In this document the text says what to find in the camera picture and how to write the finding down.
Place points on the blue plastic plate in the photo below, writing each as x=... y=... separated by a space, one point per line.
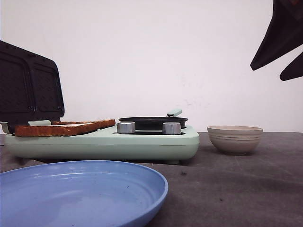
x=81 y=194

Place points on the black round frying pan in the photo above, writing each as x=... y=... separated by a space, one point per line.
x=154 y=123

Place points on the bread slice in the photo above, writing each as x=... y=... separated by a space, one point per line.
x=100 y=123
x=55 y=130

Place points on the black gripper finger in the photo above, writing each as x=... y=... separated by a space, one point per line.
x=284 y=32
x=293 y=70

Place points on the left silver control knob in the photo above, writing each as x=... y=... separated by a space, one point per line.
x=126 y=127

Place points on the mint green breakfast maker base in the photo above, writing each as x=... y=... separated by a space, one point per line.
x=107 y=144

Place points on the silver control knob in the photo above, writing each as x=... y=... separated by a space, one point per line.
x=171 y=128
x=126 y=127

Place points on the beige ribbed bowl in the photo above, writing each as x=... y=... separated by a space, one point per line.
x=237 y=140

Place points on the breakfast maker hinged lid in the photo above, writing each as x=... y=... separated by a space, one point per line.
x=30 y=88

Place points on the grey table cloth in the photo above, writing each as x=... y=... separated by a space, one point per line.
x=262 y=189

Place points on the right silver control knob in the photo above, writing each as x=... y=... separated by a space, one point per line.
x=171 y=128

